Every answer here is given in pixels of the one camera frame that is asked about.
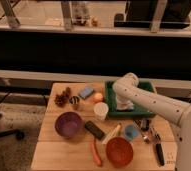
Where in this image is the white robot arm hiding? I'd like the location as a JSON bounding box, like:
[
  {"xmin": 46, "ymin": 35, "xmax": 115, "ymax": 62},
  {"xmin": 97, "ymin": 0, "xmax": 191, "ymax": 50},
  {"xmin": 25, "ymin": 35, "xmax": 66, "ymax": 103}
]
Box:
[{"xmin": 113, "ymin": 73, "xmax": 191, "ymax": 171}]

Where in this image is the striped small cup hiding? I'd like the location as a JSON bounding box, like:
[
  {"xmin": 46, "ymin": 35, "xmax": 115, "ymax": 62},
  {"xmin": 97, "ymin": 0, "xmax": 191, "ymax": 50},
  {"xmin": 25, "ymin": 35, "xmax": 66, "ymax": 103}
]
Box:
[{"xmin": 69, "ymin": 96, "xmax": 80, "ymax": 110}]

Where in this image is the orange carrot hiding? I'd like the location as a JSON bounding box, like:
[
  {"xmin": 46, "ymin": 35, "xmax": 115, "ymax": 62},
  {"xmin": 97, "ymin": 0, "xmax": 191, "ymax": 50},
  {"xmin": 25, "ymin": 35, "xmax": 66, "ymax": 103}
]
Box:
[{"xmin": 91, "ymin": 138, "xmax": 102, "ymax": 167}]

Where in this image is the green plastic tray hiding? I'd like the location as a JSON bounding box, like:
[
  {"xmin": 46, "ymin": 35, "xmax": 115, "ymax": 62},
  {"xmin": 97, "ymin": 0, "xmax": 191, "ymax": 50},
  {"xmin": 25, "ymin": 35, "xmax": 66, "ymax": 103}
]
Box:
[{"xmin": 105, "ymin": 81, "xmax": 155, "ymax": 118}]

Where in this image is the black small clip object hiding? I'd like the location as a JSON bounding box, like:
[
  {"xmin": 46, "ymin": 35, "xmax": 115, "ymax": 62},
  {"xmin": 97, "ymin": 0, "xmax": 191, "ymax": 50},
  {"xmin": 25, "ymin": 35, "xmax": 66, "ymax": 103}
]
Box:
[{"xmin": 141, "ymin": 119, "xmax": 150, "ymax": 131}]

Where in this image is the blue sponge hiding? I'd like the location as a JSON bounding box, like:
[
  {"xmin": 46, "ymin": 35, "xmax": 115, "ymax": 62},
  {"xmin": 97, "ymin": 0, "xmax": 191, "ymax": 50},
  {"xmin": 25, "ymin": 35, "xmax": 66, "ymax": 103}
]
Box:
[{"xmin": 78, "ymin": 87, "xmax": 94, "ymax": 100}]

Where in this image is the black handled knife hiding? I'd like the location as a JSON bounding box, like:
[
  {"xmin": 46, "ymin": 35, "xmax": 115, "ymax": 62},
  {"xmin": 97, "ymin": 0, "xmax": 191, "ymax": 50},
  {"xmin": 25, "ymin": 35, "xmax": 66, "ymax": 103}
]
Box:
[{"xmin": 152, "ymin": 130, "xmax": 166, "ymax": 167}]

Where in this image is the blue small cup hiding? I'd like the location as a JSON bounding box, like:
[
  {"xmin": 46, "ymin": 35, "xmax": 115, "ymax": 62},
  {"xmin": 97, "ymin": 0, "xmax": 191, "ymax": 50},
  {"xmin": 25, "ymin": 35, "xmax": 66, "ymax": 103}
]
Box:
[{"xmin": 124, "ymin": 125, "xmax": 138, "ymax": 141}]

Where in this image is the purple bowl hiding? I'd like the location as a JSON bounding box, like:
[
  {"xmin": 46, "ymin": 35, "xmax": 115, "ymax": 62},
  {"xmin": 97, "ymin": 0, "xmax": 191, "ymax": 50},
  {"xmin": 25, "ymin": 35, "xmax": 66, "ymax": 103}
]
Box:
[{"xmin": 55, "ymin": 112, "xmax": 83, "ymax": 139}]

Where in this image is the dark red grapes bunch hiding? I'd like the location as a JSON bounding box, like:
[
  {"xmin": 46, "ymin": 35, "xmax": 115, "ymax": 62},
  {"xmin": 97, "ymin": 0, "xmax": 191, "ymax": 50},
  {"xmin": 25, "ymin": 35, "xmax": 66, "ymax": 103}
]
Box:
[{"xmin": 54, "ymin": 87, "xmax": 71, "ymax": 107}]

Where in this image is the cream stick utensil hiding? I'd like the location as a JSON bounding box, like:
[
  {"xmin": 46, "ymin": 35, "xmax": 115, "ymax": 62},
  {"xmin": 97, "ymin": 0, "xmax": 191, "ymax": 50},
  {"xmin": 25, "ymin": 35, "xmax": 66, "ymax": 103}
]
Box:
[{"xmin": 102, "ymin": 123, "xmax": 122, "ymax": 145}]

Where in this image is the white paper cup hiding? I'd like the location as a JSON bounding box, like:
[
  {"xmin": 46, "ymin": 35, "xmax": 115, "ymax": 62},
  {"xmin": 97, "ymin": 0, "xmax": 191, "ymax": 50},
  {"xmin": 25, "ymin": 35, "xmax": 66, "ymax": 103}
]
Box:
[{"xmin": 93, "ymin": 102, "xmax": 109, "ymax": 121}]

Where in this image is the orange fruit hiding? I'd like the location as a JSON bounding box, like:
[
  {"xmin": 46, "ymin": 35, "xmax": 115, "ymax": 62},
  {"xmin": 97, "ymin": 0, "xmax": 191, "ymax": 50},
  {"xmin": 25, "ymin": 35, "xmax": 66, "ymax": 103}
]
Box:
[{"xmin": 93, "ymin": 93, "xmax": 104, "ymax": 103}]

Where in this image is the orange-red bowl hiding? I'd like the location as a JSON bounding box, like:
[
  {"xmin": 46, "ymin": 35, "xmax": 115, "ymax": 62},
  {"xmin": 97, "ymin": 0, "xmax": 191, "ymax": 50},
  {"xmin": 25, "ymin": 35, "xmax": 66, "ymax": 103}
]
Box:
[{"xmin": 106, "ymin": 137, "xmax": 134, "ymax": 168}]

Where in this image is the black rectangular block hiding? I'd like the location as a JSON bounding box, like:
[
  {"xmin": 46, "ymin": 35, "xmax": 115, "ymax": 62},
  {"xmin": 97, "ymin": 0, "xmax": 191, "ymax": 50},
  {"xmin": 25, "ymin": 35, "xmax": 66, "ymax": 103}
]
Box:
[{"xmin": 85, "ymin": 121, "xmax": 105, "ymax": 140}]

